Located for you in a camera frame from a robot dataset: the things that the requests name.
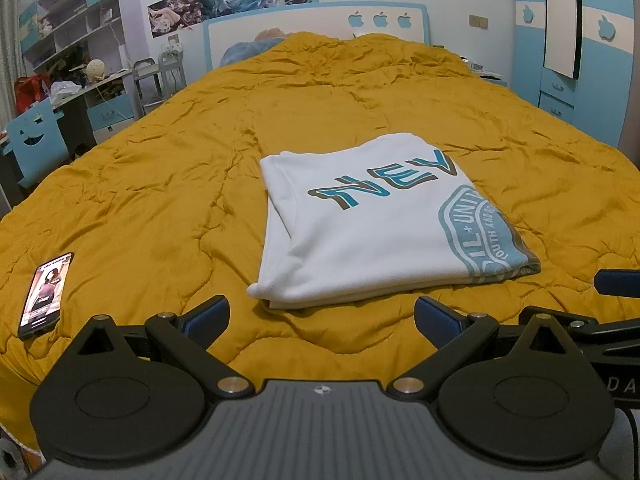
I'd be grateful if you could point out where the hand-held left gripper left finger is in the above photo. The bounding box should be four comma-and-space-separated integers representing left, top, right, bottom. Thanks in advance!
75, 295, 253, 397

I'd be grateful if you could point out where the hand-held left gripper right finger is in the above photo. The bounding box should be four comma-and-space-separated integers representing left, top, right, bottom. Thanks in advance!
415, 295, 588, 397

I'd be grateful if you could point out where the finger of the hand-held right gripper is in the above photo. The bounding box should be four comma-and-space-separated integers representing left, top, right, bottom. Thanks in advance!
594, 268, 640, 297
518, 305, 640, 349

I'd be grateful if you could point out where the white printed t-shirt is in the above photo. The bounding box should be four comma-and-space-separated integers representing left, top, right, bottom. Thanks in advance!
246, 132, 542, 310

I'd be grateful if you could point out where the mustard yellow quilted blanket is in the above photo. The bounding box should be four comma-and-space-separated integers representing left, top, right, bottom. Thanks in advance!
0, 31, 640, 453

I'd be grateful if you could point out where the black smartphone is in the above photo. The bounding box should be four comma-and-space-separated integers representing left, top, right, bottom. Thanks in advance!
17, 251, 75, 342

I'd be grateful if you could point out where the blue and white wardrobe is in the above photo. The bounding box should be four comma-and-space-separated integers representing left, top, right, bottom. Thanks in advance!
512, 0, 640, 153

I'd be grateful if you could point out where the blue and white desk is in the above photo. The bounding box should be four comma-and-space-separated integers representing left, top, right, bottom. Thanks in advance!
50, 67, 138, 150

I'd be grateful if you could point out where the bedside table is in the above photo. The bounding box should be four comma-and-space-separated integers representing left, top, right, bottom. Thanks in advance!
462, 57, 509, 85

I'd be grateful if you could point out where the blue smiley face chair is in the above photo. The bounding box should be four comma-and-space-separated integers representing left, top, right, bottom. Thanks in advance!
0, 97, 73, 190

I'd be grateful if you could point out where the grey metal rack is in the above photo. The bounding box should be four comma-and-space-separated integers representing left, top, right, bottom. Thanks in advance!
132, 52, 188, 116

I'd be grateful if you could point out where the blue pillow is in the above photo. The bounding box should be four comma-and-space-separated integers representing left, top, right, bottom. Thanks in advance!
220, 27, 292, 67

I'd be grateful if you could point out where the tall wardrobe mirror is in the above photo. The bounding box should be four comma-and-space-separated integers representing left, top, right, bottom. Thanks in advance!
542, 0, 583, 80

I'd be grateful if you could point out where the white plastic bag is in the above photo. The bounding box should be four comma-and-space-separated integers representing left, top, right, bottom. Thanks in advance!
49, 80, 83, 99

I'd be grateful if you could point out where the red bag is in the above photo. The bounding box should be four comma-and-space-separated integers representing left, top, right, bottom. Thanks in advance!
14, 74, 51, 113

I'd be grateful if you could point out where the white and blue headboard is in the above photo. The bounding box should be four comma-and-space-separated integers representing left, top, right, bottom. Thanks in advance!
202, 2, 433, 73

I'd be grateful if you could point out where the blue and white bookshelf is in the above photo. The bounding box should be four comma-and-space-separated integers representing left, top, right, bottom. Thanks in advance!
17, 0, 121, 68

